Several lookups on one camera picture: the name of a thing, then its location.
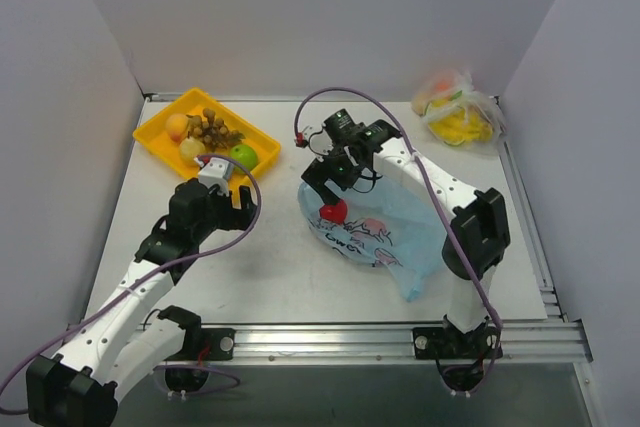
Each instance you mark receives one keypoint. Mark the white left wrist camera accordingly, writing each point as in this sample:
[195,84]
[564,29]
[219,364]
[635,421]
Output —
[215,172]

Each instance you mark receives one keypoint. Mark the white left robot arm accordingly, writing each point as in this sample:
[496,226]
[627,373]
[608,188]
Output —
[84,382]

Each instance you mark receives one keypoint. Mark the green apple fruit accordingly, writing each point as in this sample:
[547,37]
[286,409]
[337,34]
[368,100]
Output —
[244,155]

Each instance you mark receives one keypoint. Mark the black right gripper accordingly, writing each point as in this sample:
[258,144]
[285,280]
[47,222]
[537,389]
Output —
[320,179]

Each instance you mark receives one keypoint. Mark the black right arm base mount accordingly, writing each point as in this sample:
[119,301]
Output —
[445,342]

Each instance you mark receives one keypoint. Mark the light blue printed plastic bag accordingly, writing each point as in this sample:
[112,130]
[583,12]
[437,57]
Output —
[385,227]

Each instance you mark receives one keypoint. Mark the orange peach fruit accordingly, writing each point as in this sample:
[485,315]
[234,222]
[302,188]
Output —
[177,127]

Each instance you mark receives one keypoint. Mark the aluminium front rail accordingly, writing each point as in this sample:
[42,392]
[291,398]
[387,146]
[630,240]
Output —
[358,344]

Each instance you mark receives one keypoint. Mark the yellow lemon fruit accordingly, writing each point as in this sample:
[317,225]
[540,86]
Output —
[190,149]

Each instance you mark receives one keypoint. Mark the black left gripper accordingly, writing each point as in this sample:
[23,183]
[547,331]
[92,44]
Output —
[232,209]

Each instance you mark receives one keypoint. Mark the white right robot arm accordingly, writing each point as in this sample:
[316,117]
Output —
[476,222]

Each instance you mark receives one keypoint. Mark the clear bag of yellow fruit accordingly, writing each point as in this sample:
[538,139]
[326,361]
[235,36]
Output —
[458,115]

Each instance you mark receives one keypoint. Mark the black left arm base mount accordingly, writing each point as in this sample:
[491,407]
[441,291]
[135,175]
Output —
[213,344]

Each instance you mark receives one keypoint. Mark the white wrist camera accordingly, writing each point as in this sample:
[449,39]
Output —
[215,172]
[317,141]

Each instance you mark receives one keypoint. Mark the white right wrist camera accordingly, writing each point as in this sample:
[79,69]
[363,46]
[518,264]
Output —
[317,141]

